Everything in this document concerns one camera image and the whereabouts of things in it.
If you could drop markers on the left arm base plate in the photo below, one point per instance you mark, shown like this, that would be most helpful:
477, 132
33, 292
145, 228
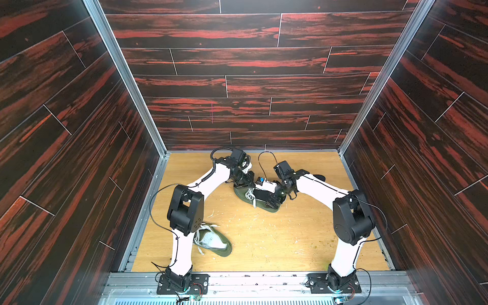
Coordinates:
190, 284

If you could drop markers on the green shoe white laces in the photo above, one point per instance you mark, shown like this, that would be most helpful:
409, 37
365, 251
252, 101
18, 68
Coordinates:
208, 237
246, 194

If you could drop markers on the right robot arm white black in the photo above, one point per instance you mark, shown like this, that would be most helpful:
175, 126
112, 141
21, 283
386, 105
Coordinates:
352, 216

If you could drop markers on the far black insole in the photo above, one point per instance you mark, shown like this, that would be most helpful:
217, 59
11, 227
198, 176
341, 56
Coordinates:
320, 177

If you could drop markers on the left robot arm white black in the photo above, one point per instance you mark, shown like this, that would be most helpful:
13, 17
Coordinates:
186, 210

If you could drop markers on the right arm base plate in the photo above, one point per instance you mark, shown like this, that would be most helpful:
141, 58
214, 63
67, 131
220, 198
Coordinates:
331, 283

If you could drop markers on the aluminium front rail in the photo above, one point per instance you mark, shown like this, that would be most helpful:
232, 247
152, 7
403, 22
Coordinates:
280, 287

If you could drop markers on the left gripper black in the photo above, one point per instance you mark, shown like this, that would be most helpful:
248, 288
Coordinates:
249, 180

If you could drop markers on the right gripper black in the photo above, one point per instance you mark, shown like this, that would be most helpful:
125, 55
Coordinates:
278, 191

